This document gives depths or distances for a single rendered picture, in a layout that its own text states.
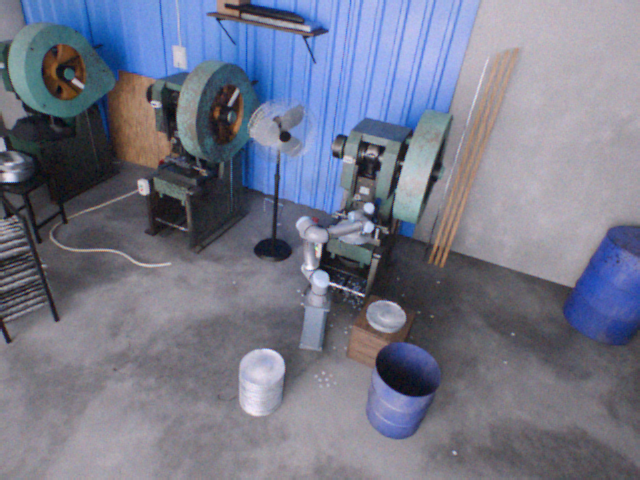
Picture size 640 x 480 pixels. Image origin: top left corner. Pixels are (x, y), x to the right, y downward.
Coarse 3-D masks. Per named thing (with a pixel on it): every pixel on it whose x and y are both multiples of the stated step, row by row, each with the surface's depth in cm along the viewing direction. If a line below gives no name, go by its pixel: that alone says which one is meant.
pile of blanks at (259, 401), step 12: (240, 372) 273; (240, 384) 278; (276, 384) 272; (240, 396) 286; (252, 396) 273; (264, 396) 273; (276, 396) 280; (252, 408) 280; (264, 408) 280; (276, 408) 289
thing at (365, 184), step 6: (360, 174) 334; (366, 174) 332; (372, 174) 332; (360, 180) 332; (366, 180) 330; (372, 180) 328; (360, 186) 335; (366, 186) 333; (372, 186) 331; (360, 192) 337; (366, 192) 335; (372, 192) 333; (354, 198) 343; (360, 198) 339; (366, 198) 338; (354, 204) 345; (360, 204) 339
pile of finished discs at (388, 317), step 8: (376, 304) 331; (384, 304) 329; (392, 304) 330; (368, 312) 320; (376, 312) 321; (384, 312) 321; (392, 312) 322; (400, 312) 324; (368, 320) 317; (376, 320) 314; (384, 320) 315; (392, 320) 316; (400, 320) 317; (376, 328) 312; (384, 328) 309; (392, 328) 309; (400, 328) 313
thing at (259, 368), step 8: (256, 352) 287; (264, 352) 288; (272, 352) 289; (248, 360) 281; (256, 360) 282; (264, 360) 282; (272, 360) 283; (280, 360) 284; (240, 368) 275; (248, 368) 276; (256, 368) 276; (264, 368) 277; (272, 368) 278; (280, 368) 279; (248, 376) 271; (256, 376) 272; (264, 376) 272; (272, 376) 273; (280, 376) 273; (256, 384) 267
